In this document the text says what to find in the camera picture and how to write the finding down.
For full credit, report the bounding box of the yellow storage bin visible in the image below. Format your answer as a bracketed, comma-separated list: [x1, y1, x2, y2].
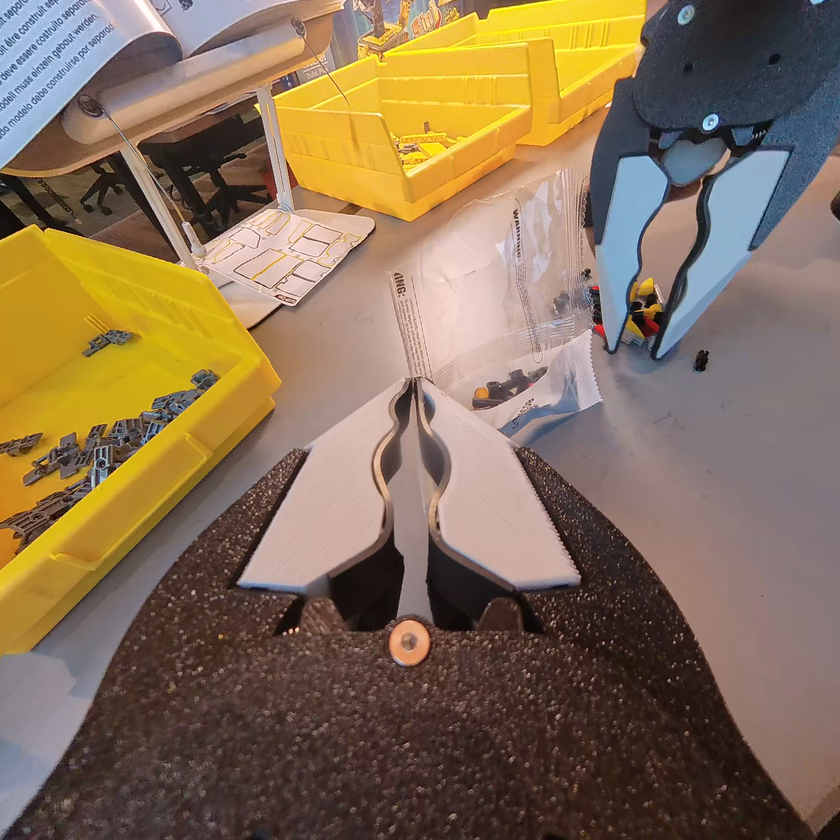
[273, 73, 532, 221]
[381, 0, 651, 148]

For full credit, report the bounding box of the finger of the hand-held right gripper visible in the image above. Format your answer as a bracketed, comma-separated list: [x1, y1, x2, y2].
[594, 153, 673, 355]
[650, 149, 795, 362]

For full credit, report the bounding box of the robot kit box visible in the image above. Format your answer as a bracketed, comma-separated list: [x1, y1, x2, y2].
[352, 0, 460, 56]

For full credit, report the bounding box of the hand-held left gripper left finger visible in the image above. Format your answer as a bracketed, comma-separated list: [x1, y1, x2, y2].
[239, 378, 421, 594]

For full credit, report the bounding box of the heap of grey plastic parts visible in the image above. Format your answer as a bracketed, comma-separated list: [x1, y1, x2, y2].
[0, 329, 221, 550]

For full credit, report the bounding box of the yellow flat box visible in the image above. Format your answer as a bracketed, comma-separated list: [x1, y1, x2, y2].
[0, 226, 283, 655]

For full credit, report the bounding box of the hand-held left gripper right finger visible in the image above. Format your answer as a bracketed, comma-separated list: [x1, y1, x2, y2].
[418, 378, 585, 592]

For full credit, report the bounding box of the clear plastic bag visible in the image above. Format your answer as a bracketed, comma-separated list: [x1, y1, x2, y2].
[389, 168, 605, 445]

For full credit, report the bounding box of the white printed booklet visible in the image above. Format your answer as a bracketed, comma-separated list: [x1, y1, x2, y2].
[0, 0, 345, 172]

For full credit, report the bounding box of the pile of mixed small plastic parts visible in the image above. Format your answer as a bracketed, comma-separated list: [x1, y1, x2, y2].
[578, 269, 714, 372]

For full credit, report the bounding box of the grey desk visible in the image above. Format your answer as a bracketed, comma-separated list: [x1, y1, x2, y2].
[0, 119, 840, 840]

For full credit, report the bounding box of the black office chair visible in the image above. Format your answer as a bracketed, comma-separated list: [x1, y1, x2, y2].
[79, 112, 279, 240]

